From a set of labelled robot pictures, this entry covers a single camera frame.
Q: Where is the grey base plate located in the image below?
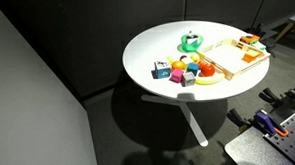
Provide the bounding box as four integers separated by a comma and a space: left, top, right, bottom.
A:
223, 124, 295, 165

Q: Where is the green cube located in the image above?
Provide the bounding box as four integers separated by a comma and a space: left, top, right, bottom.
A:
251, 40, 268, 52

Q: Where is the green saucer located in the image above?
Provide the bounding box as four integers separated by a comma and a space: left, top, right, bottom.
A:
176, 41, 204, 54

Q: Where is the dark blue cube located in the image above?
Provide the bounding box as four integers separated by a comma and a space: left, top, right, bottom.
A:
186, 61, 200, 77

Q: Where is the orange ball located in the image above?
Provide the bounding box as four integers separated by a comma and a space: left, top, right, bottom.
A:
171, 60, 187, 71

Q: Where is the yellow banana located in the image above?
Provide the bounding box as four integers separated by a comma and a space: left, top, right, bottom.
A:
194, 72, 227, 86

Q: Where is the green cup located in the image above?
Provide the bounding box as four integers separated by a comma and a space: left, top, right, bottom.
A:
180, 32, 205, 53

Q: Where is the black clamp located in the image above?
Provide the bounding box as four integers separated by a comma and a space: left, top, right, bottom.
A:
228, 107, 249, 128
258, 86, 283, 106

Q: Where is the black white block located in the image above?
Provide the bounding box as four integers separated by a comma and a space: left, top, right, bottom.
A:
186, 30, 200, 45

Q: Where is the blue white picture cube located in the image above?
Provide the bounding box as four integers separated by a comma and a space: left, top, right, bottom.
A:
153, 59, 172, 80

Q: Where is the yellow lemon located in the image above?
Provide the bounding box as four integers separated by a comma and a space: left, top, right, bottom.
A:
189, 52, 201, 65

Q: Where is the orange cube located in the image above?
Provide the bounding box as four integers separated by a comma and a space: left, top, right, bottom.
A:
241, 52, 259, 64

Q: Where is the black pegboard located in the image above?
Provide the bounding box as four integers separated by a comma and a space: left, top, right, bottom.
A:
262, 107, 295, 165

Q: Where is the small yellow fruit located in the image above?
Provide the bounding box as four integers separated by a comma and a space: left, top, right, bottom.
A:
166, 55, 176, 66

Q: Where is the grey cube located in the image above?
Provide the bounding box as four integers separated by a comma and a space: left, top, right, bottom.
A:
180, 70, 197, 88

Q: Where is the wooden tray box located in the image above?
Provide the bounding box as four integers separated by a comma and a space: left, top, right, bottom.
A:
196, 36, 272, 82

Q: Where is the white table leg base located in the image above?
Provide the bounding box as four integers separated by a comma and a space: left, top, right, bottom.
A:
140, 91, 209, 151

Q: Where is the pink cube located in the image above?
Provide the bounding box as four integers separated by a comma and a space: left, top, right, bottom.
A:
168, 68, 186, 85

